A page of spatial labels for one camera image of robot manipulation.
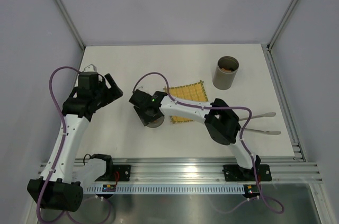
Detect grey metal lunch canister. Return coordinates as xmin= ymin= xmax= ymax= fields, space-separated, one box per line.
xmin=212 ymin=56 xmax=239 ymax=90

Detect aluminium frame post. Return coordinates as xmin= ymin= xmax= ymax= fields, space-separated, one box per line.
xmin=267 ymin=0 xmax=300 ymax=51
xmin=53 ymin=0 xmax=86 ymax=53

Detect white slotted cable duct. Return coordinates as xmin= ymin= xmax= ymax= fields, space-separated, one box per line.
xmin=84 ymin=184 xmax=245 ymax=195

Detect aluminium front rail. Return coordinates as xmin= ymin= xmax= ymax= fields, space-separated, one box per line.
xmin=35 ymin=157 xmax=323 ymax=184

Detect left aluminium frame post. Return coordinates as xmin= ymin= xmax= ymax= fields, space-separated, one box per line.
xmin=53 ymin=0 xmax=86 ymax=53

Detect grey canister lid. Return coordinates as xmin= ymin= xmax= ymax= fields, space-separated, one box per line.
xmin=146 ymin=116 xmax=165 ymax=128

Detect small circuit board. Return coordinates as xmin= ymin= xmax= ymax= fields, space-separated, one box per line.
xmin=244 ymin=185 xmax=259 ymax=194
xmin=102 ymin=184 xmax=116 ymax=193

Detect stainless steel tongs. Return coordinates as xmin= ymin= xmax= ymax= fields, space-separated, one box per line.
xmin=245 ymin=112 xmax=282 ymax=136

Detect right small circuit board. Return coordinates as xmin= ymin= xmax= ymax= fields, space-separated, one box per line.
xmin=244 ymin=185 xmax=259 ymax=194

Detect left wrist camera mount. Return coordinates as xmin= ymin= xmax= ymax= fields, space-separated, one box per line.
xmin=82 ymin=64 xmax=97 ymax=72

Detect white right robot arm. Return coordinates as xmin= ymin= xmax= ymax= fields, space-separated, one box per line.
xmin=129 ymin=89 xmax=261 ymax=181

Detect bamboo woven tray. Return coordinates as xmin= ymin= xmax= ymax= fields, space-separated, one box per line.
xmin=169 ymin=80 xmax=208 ymax=124

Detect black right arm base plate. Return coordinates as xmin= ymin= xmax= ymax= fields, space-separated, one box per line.
xmin=222 ymin=164 xmax=272 ymax=182

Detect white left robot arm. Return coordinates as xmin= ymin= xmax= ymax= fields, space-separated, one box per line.
xmin=27 ymin=71 xmax=123 ymax=212

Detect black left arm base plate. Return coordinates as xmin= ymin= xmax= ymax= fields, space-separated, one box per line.
xmin=95 ymin=164 xmax=131 ymax=182

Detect right aluminium frame post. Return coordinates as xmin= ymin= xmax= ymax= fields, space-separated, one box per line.
xmin=267 ymin=0 xmax=300 ymax=51

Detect left small circuit board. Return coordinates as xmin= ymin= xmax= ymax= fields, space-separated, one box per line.
xmin=102 ymin=184 xmax=116 ymax=193

